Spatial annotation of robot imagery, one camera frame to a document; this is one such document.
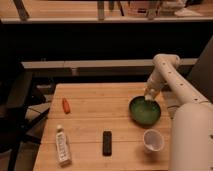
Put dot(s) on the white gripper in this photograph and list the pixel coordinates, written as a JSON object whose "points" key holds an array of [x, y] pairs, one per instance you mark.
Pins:
{"points": [[153, 88]]}

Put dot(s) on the white sponge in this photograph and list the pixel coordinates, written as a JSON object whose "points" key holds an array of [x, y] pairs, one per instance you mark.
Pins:
{"points": [[147, 97]]}

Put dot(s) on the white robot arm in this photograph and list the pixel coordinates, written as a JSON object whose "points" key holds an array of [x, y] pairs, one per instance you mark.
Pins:
{"points": [[191, 141]]}

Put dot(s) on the green ceramic bowl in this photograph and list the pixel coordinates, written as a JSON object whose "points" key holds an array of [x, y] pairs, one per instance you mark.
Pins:
{"points": [[144, 112]]}

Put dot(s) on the dark cabinet panel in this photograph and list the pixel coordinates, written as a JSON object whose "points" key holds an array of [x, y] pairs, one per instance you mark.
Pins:
{"points": [[201, 74]]}

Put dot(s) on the white plastic cup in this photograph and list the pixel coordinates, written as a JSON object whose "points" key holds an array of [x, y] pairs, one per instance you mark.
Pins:
{"points": [[153, 141]]}

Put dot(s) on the black remote control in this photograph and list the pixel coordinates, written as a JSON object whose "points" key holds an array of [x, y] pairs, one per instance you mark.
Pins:
{"points": [[107, 143]]}

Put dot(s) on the orange carrot toy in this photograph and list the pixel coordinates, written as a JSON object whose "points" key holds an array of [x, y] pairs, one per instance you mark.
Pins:
{"points": [[66, 106]]}

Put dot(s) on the white plastic bottle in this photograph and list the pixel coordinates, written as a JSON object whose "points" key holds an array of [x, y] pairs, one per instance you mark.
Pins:
{"points": [[62, 147]]}

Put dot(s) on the black office chair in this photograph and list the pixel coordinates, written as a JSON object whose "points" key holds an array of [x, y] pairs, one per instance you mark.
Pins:
{"points": [[17, 93]]}

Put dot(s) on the metal rail beam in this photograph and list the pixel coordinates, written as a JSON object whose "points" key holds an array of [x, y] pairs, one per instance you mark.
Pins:
{"points": [[87, 63]]}

